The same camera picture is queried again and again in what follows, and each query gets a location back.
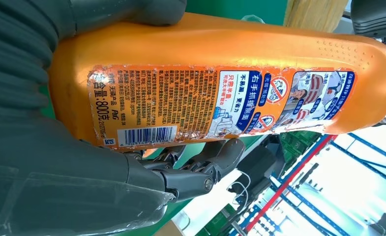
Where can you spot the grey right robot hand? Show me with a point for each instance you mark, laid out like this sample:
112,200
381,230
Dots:
65,189

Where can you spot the blue metal shelf frame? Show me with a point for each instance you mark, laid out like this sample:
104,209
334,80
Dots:
313,208

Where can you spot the red pole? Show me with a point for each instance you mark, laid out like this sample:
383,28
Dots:
287,185

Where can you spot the black carrying case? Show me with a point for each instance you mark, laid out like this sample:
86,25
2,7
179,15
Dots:
258,166

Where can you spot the green plastic crate stack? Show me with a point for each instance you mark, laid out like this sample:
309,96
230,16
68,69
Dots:
300,145

